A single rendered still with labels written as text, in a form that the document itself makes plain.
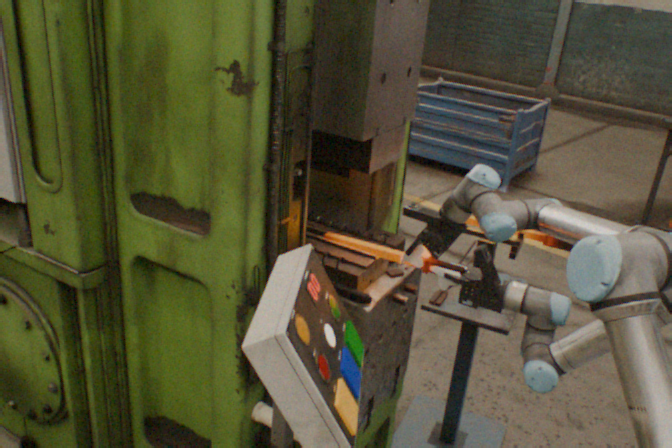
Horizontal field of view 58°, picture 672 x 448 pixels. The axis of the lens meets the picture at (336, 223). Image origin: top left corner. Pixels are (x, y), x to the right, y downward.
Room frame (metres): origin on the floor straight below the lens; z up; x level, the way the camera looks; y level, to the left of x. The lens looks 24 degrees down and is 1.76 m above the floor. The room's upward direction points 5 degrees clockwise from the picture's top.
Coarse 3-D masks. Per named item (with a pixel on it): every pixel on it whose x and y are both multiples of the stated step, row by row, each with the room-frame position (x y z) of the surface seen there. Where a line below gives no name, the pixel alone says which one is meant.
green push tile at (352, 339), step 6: (348, 324) 1.10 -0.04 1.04; (348, 330) 1.08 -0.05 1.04; (354, 330) 1.11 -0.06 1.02; (348, 336) 1.06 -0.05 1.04; (354, 336) 1.09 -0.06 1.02; (348, 342) 1.04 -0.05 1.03; (354, 342) 1.07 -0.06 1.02; (360, 342) 1.10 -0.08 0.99; (354, 348) 1.05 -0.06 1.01; (360, 348) 1.08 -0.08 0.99; (354, 354) 1.04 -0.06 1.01; (360, 354) 1.07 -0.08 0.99; (360, 360) 1.05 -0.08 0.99; (360, 366) 1.04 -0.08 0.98
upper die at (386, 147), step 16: (400, 128) 1.57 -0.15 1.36; (320, 144) 1.50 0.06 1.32; (336, 144) 1.48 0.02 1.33; (352, 144) 1.46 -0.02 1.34; (368, 144) 1.44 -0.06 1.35; (384, 144) 1.49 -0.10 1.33; (400, 144) 1.59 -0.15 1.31; (320, 160) 1.50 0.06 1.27; (336, 160) 1.48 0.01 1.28; (352, 160) 1.45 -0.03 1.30; (368, 160) 1.43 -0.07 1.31; (384, 160) 1.50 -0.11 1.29
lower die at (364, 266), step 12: (324, 228) 1.69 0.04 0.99; (312, 240) 1.61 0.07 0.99; (324, 240) 1.60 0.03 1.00; (360, 240) 1.63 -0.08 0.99; (324, 252) 1.54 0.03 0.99; (336, 252) 1.54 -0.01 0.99; (348, 252) 1.55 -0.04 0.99; (360, 252) 1.54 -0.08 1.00; (324, 264) 1.48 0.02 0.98; (336, 264) 1.49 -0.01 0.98; (348, 264) 1.49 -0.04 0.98; (360, 264) 1.48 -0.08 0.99; (372, 264) 1.50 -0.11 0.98; (384, 264) 1.58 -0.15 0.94; (348, 276) 1.44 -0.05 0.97; (360, 276) 1.44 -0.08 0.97; (372, 276) 1.51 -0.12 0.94; (360, 288) 1.45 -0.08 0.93
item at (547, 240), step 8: (472, 216) 1.93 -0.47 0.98; (472, 224) 1.90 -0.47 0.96; (528, 232) 1.84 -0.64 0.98; (536, 232) 1.84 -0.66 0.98; (536, 240) 1.82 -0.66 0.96; (544, 240) 1.80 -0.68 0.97; (552, 240) 1.81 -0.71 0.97; (560, 240) 1.80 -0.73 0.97; (560, 248) 1.79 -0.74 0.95; (568, 248) 1.79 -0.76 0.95
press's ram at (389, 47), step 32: (352, 0) 1.42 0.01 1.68; (384, 0) 1.42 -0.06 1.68; (416, 0) 1.58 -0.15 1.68; (320, 32) 1.45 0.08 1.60; (352, 32) 1.41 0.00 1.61; (384, 32) 1.43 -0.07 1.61; (416, 32) 1.60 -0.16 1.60; (320, 64) 1.45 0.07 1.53; (352, 64) 1.41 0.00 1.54; (384, 64) 1.45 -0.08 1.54; (416, 64) 1.62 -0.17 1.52; (320, 96) 1.45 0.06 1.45; (352, 96) 1.41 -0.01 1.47; (384, 96) 1.47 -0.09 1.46; (416, 96) 1.64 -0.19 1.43; (320, 128) 1.44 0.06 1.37; (352, 128) 1.40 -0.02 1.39; (384, 128) 1.48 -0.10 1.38
